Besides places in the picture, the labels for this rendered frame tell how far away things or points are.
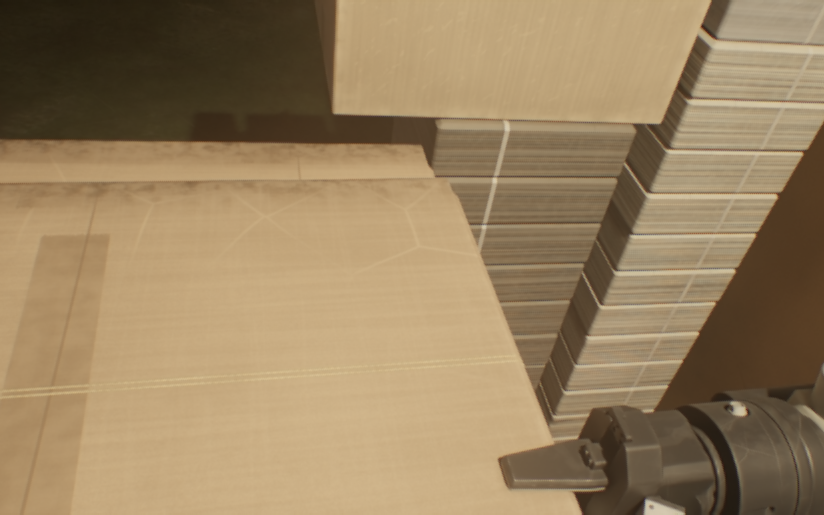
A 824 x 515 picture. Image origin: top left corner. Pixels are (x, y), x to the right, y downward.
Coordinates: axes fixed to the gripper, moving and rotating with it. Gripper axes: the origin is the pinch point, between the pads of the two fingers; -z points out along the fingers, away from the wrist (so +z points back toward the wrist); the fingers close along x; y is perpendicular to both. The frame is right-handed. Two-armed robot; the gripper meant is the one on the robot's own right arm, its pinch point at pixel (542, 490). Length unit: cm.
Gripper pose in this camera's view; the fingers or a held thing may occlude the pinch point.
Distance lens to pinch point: 46.6
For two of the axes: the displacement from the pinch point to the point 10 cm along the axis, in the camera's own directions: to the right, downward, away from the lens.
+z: 9.7, -0.3, 2.2
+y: -1.9, -6.7, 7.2
